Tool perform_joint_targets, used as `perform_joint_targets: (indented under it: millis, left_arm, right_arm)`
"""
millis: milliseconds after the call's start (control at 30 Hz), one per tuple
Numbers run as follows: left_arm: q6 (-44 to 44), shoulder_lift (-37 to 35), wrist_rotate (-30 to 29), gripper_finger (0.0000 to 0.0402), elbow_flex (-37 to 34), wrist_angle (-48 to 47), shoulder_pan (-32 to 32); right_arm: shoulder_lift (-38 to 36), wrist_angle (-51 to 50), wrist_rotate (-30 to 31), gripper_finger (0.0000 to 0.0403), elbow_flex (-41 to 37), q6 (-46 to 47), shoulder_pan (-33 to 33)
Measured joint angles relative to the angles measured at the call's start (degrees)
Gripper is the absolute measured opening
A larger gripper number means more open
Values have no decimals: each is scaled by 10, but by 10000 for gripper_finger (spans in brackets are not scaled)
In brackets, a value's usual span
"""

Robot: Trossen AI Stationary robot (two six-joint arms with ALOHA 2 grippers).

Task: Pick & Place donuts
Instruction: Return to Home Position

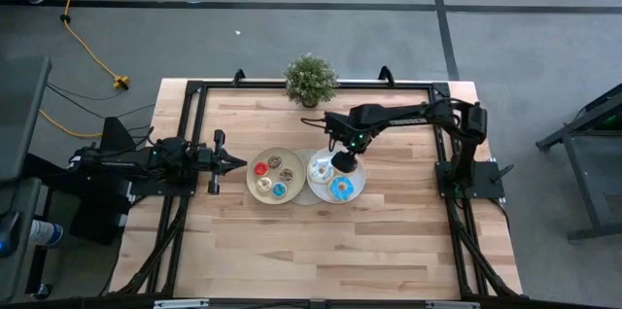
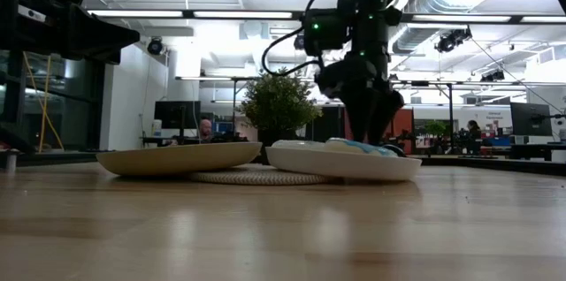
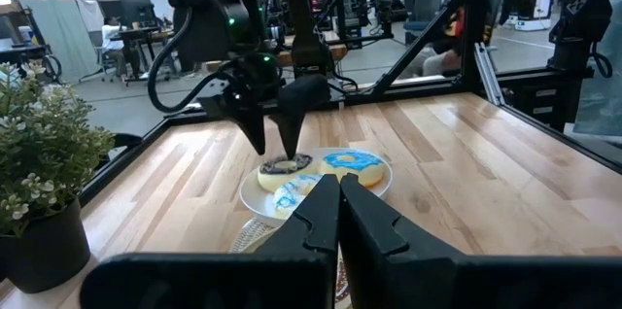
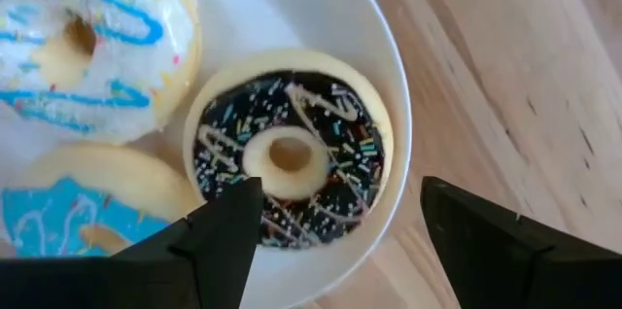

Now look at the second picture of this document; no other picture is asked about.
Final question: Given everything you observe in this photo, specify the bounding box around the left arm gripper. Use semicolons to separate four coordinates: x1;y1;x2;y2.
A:
0;0;141;65

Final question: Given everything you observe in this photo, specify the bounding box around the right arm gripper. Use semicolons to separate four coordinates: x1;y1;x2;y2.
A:
314;50;406;146

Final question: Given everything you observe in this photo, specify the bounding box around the large blue frosted donut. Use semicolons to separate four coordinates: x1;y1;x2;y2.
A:
325;137;399;158

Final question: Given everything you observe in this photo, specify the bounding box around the large white blue-drizzled donut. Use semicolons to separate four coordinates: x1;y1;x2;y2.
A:
270;139;328;150

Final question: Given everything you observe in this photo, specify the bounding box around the black round bin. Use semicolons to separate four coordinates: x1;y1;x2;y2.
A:
382;142;406;158

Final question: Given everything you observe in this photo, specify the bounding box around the black partition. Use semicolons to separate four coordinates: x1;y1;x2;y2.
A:
304;104;346;152

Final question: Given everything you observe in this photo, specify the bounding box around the small green office plant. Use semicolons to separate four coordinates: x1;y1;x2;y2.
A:
423;119;448;149

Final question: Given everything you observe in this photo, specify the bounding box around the white round plate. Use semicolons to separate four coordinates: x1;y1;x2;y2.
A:
264;145;423;183

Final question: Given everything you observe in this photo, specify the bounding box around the green plant in black pot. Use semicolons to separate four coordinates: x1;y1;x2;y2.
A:
238;67;324;148

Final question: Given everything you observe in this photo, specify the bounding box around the person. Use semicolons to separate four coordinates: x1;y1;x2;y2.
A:
466;119;483;143
197;118;214;141

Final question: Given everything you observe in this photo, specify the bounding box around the black computer monitor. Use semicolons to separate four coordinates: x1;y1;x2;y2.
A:
153;100;203;141
509;102;554;138

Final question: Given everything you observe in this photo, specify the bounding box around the blue storage box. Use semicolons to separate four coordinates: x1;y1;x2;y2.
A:
486;135;514;148

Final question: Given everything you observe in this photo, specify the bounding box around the beige round plate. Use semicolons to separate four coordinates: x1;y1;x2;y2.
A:
96;140;264;178

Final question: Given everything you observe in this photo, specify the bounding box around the woven round coaster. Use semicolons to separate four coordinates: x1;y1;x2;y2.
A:
187;163;340;186

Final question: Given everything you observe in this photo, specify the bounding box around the small white table peg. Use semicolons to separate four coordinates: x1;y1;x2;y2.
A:
3;148;21;172

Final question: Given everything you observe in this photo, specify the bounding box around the black background rig frame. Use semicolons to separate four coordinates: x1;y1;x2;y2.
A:
174;75;566;152

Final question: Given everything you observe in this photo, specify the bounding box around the yellow cable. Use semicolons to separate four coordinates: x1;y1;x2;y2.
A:
23;52;65;149

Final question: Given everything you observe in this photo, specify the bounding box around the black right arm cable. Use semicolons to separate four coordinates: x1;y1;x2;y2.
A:
260;0;368;78

